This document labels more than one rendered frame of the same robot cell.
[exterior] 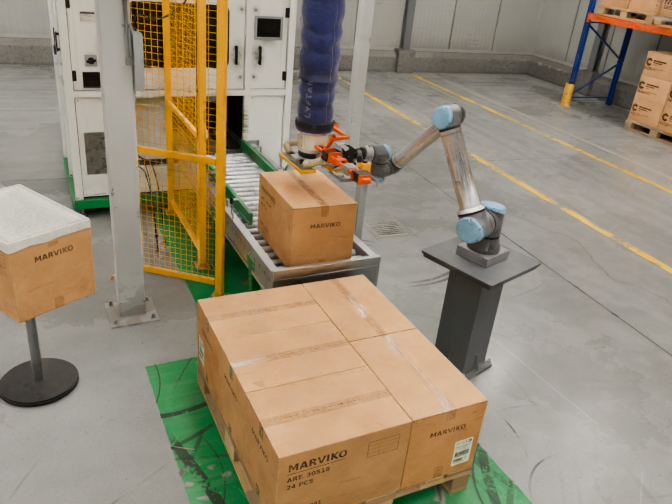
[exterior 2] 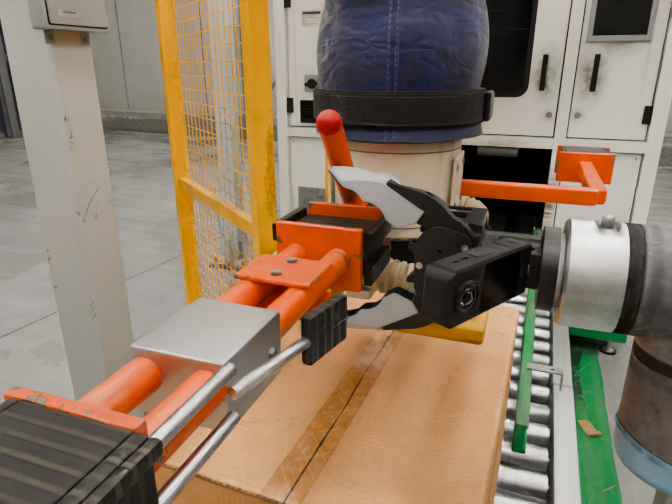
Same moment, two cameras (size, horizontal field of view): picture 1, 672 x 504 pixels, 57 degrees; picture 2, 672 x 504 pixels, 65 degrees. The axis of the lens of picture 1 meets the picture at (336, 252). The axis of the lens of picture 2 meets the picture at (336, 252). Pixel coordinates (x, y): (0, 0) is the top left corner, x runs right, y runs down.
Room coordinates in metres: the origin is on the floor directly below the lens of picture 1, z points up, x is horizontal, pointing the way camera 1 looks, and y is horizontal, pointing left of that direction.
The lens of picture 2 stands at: (3.04, -0.29, 1.39)
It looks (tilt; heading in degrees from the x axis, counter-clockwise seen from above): 19 degrees down; 49
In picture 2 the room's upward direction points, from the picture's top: straight up
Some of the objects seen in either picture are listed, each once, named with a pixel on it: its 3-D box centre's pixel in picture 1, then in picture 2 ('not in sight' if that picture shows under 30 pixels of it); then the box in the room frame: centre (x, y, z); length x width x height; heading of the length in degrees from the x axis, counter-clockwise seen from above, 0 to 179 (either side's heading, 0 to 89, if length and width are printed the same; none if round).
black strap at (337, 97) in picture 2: (315, 122); (401, 103); (3.58, 0.20, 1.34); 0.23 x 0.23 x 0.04
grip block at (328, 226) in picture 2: (331, 155); (333, 243); (3.36, 0.08, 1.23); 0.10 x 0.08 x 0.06; 119
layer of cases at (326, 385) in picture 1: (326, 378); not in sight; (2.51, -0.02, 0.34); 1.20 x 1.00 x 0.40; 28
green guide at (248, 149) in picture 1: (278, 173); (542, 300); (4.71, 0.53, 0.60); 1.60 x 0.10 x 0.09; 28
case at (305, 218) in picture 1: (304, 217); (369, 466); (3.55, 0.22, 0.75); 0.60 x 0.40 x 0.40; 27
